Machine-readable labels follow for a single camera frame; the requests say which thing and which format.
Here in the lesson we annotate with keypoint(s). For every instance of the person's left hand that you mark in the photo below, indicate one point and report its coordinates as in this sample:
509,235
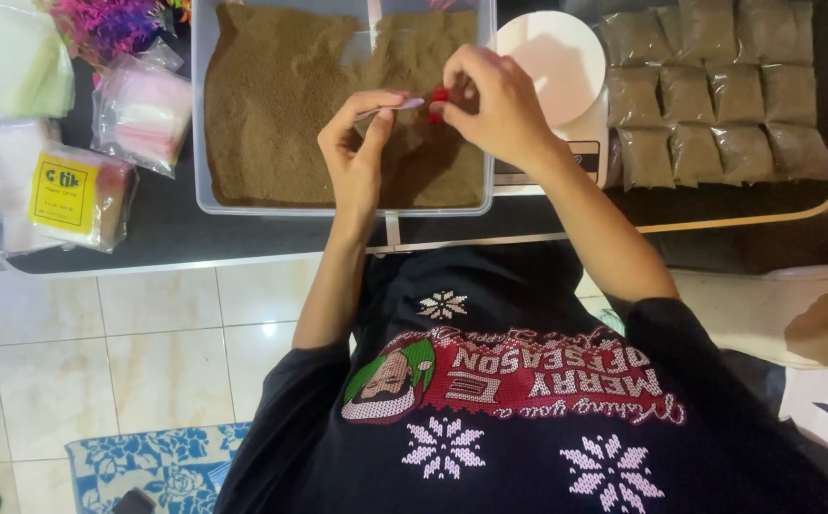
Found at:
350,164

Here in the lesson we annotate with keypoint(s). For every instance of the group of filled brown packets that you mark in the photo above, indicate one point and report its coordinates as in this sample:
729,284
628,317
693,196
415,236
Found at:
721,107

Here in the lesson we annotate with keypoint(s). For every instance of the black printed shirt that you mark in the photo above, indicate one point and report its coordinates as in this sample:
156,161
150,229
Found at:
499,400

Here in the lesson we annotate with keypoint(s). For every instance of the white and dark cloth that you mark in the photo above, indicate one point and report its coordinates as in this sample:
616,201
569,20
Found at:
824,407

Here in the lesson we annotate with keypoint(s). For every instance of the small red scoop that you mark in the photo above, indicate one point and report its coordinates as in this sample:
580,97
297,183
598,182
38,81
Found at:
440,96

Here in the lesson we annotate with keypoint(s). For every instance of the pack of pink plastic bags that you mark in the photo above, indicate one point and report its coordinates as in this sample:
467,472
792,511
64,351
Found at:
143,114

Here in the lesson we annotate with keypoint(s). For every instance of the person's right hand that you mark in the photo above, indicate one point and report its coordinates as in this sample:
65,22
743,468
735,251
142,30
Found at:
510,114

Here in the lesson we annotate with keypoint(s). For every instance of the blue floral mat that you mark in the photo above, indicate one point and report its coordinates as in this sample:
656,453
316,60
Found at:
157,467

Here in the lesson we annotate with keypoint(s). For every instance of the pack of green plastic bags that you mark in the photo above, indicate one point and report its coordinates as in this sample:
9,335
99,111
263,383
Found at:
21,64

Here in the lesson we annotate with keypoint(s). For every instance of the pack of white plastic bags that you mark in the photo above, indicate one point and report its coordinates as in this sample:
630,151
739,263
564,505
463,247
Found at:
7,171

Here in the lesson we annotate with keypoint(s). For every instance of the white sack with brown powder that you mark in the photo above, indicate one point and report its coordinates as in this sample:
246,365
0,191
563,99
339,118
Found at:
764,314

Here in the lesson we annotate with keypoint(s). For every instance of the yellow label plastic bag pack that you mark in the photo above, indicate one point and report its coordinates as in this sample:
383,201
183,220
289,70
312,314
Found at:
71,196

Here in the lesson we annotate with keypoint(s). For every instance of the small clear plastic bag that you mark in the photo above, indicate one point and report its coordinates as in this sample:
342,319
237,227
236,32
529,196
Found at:
403,105

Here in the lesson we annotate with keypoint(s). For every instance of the brown powder heap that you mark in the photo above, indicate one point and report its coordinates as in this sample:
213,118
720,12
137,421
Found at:
271,107

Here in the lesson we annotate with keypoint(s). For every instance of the white digital scale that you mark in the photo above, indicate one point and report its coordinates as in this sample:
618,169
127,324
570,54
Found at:
564,64

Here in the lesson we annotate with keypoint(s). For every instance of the clear plastic container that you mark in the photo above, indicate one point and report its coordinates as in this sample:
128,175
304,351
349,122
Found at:
200,178

